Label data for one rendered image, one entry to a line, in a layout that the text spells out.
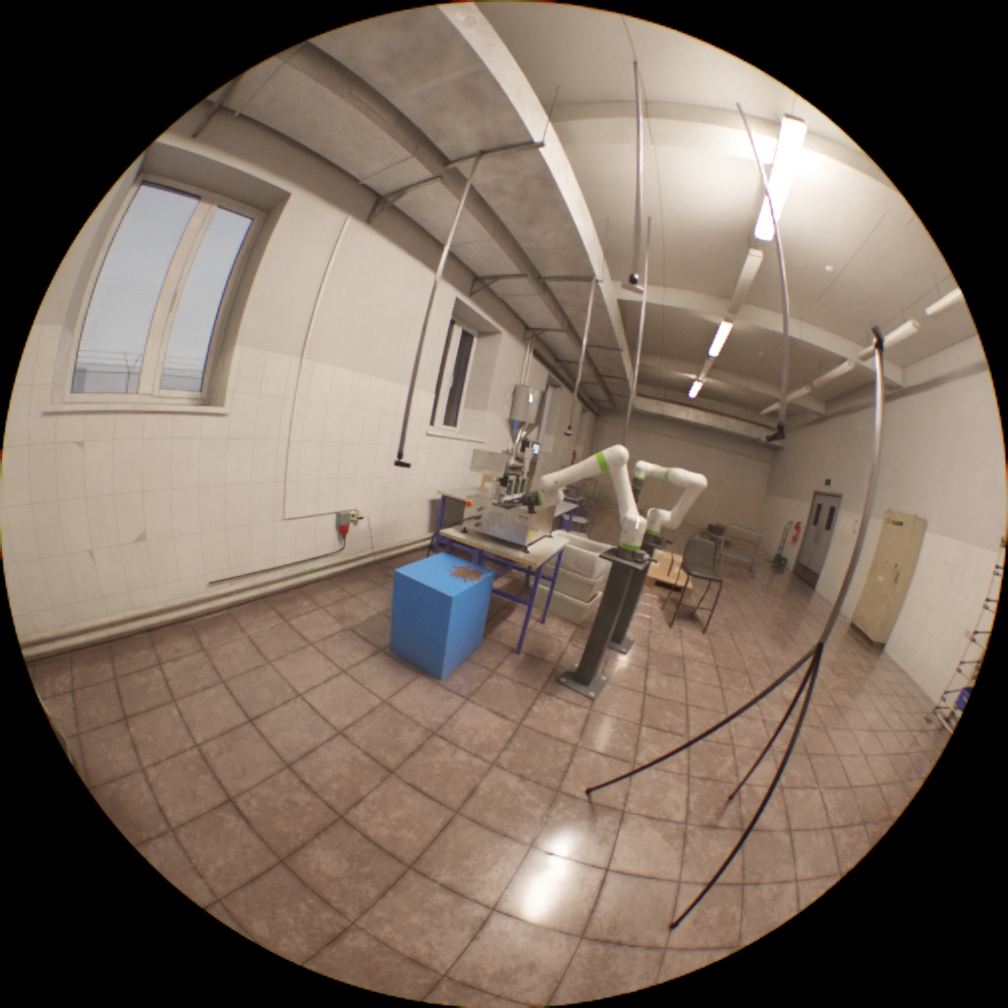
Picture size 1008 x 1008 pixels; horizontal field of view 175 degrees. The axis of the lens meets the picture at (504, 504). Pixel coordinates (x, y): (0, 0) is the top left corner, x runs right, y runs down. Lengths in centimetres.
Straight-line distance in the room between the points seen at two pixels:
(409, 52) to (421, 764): 358
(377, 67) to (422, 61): 26
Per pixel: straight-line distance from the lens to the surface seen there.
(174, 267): 283
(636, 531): 187
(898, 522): 611
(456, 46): 232
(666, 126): 321
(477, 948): 143
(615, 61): 332
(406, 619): 203
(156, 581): 253
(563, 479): 182
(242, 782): 170
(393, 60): 247
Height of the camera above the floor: 141
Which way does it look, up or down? 10 degrees down
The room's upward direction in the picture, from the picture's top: 11 degrees clockwise
